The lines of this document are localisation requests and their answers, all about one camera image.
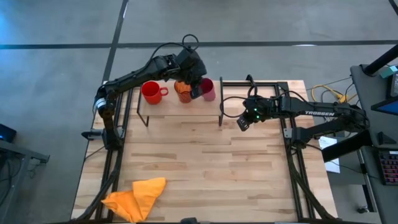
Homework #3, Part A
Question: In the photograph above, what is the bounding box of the black side desk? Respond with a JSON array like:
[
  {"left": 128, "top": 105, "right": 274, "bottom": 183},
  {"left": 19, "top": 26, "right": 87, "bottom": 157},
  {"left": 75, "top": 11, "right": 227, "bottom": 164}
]
[{"left": 349, "top": 63, "right": 398, "bottom": 224}]

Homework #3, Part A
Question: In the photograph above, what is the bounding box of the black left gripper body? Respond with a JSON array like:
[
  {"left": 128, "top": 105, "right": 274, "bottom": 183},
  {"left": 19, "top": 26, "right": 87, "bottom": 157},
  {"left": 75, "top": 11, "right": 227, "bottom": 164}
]
[{"left": 175, "top": 48, "right": 208, "bottom": 84}]

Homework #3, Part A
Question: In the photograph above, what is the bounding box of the keyboard with red keys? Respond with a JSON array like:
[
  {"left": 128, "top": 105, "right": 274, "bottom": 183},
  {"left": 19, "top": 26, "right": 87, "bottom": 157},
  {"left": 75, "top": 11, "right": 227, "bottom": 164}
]
[{"left": 378, "top": 151, "right": 398, "bottom": 186}]

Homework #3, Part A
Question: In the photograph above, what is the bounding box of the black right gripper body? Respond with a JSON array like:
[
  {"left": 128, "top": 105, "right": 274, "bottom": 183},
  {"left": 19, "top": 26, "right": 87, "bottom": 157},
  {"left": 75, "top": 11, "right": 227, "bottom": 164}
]
[{"left": 243, "top": 96, "right": 276, "bottom": 122}]

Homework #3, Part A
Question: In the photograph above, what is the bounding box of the orange cloth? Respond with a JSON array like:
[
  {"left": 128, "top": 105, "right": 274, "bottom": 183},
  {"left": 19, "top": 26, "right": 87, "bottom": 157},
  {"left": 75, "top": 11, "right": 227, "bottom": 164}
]
[{"left": 101, "top": 177, "right": 167, "bottom": 223}]

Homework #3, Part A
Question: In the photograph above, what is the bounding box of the orange faceted cup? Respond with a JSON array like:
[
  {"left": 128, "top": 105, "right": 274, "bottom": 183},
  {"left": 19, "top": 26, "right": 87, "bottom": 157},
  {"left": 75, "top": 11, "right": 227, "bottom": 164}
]
[{"left": 174, "top": 80, "right": 193, "bottom": 104}]

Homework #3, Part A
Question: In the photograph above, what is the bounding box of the black pole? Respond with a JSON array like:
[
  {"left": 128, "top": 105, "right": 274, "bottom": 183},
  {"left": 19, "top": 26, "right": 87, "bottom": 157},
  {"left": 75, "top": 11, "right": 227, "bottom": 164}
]
[{"left": 363, "top": 44, "right": 398, "bottom": 76}]

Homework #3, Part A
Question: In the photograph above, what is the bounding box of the grey metal cart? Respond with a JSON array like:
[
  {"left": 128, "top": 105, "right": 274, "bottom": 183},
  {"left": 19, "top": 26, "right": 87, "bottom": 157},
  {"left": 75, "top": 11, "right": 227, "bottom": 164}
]
[{"left": 0, "top": 139, "right": 50, "bottom": 218}]

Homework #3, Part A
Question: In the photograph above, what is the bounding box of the tablet with blue screen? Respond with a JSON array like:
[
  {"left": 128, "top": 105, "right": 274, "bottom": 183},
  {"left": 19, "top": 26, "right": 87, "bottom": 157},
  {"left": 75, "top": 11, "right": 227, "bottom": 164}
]
[{"left": 371, "top": 95, "right": 398, "bottom": 116}]

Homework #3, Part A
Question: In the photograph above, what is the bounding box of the teal box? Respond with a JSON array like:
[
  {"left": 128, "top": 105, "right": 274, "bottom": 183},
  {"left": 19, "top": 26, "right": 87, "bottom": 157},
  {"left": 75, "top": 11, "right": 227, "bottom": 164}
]
[{"left": 379, "top": 64, "right": 398, "bottom": 79}]

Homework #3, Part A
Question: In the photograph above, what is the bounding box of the wooden shelf with black frame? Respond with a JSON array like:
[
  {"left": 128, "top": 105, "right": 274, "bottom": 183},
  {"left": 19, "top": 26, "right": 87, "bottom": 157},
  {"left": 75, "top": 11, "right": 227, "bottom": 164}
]
[{"left": 136, "top": 77, "right": 225, "bottom": 128}]

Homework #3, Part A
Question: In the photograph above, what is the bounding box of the white paper sheet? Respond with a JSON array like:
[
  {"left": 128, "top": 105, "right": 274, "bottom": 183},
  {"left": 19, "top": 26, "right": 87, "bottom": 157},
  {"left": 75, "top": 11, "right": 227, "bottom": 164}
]
[{"left": 318, "top": 136, "right": 341, "bottom": 174}]

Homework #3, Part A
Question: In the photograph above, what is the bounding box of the red mug with handle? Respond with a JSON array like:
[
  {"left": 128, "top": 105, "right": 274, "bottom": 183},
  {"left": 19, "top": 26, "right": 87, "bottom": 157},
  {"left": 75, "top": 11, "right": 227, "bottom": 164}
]
[{"left": 141, "top": 80, "right": 169, "bottom": 105}]

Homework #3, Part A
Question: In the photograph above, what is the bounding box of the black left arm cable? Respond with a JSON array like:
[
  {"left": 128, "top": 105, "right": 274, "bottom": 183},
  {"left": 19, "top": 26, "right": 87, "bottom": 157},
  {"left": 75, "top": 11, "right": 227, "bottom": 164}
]
[{"left": 149, "top": 33, "right": 200, "bottom": 63}]

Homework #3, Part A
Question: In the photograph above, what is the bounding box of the black device with blue light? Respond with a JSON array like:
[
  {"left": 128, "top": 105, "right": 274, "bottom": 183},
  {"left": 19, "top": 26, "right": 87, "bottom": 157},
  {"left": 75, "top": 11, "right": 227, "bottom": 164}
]
[{"left": 0, "top": 123, "right": 17, "bottom": 143}]

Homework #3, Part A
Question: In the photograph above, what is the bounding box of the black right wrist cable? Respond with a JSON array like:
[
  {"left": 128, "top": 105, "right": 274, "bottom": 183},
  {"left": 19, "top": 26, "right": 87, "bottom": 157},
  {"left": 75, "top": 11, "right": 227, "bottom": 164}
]
[{"left": 246, "top": 74, "right": 259, "bottom": 98}]

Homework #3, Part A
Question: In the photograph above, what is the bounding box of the black slanted bar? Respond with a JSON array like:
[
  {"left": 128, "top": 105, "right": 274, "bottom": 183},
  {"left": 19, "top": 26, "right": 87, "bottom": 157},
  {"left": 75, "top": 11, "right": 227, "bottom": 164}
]
[{"left": 322, "top": 129, "right": 373, "bottom": 163}]

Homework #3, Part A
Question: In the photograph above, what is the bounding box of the grey table clamp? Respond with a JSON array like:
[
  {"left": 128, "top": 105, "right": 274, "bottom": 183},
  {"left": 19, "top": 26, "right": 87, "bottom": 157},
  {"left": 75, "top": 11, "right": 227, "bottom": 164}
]
[{"left": 81, "top": 129, "right": 104, "bottom": 141}]

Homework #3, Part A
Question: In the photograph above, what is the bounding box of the large maroon cup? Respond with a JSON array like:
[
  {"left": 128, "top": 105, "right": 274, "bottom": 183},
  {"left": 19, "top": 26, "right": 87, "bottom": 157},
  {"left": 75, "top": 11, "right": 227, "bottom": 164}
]
[{"left": 198, "top": 77, "right": 216, "bottom": 102}]

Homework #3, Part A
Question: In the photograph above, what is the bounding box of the black triangular stand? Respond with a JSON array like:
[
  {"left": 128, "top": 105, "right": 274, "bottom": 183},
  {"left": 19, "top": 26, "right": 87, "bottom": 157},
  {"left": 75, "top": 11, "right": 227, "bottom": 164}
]
[{"left": 377, "top": 131, "right": 397, "bottom": 146}]

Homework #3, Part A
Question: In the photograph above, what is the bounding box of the black right arm cable loop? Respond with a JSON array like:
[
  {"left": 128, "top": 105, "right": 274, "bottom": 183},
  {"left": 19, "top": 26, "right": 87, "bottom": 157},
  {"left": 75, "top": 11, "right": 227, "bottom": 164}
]
[{"left": 219, "top": 95, "right": 249, "bottom": 119}]

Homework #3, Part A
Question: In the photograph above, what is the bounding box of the yellow cable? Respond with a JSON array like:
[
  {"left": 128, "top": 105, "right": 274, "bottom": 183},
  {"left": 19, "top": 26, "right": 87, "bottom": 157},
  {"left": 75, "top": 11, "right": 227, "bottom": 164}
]
[{"left": 310, "top": 83, "right": 349, "bottom": 104}]

